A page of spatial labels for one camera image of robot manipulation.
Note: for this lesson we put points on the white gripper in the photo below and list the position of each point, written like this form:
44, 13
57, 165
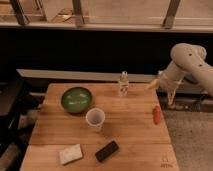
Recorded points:
169, 83

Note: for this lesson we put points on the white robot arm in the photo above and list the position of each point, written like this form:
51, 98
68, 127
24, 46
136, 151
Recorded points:
185, 58

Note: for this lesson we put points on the red orange toy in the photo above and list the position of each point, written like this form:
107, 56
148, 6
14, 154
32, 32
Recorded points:
156, 115

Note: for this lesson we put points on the clear plastic bottle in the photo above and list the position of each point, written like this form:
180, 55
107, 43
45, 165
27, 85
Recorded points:
123, 84

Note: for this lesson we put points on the black rectangular block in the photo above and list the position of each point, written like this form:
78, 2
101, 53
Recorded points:
106, 151

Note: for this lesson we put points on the green bowl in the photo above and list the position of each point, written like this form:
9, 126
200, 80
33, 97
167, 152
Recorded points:
76, 100

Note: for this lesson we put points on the wooden cutting board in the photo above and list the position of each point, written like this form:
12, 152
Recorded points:
143, 145

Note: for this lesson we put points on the beige sponge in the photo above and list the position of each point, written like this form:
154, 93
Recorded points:
70, 154

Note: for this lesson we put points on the grey metal rail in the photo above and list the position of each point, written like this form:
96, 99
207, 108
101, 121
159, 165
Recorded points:
69, 75

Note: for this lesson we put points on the wooden shelf frame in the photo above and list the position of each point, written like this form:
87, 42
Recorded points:
189, 16

